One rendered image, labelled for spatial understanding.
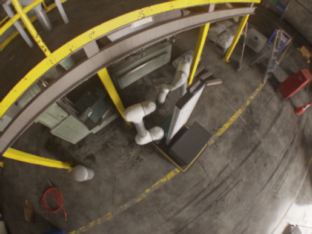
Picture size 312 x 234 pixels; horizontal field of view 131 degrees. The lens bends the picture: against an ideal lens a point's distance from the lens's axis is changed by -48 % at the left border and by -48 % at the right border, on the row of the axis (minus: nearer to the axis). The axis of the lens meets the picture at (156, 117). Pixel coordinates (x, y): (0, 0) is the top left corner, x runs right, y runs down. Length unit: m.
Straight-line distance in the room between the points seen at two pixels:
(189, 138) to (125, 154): 1.38
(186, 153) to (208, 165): 1.06
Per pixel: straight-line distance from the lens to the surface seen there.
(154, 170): 2.66
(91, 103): 2.30
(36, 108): 1.61
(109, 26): 1.26
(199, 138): 1.96
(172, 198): 2.73
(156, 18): 2.86
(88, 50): 1.29
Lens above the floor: 2.66
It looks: 67 degrees down
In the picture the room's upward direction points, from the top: 2 degrees counter-clockwise
